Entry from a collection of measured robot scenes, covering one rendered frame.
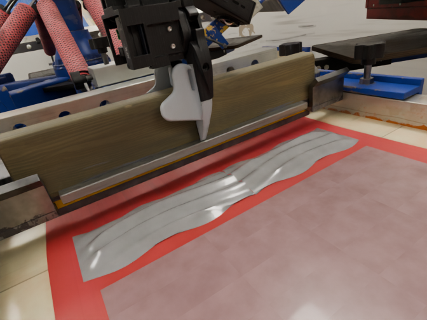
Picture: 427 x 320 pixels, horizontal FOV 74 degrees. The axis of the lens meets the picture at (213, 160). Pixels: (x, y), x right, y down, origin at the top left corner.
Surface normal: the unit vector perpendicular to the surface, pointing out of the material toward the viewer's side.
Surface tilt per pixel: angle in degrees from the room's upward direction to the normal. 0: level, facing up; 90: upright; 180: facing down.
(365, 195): 0
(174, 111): 83
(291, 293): 0
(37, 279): 0
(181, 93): 83
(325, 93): 90
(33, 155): 90
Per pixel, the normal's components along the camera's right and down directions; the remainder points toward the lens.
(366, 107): -0.84, 0.36
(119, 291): -0.15, -0.88
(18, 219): 0.52, 0.32
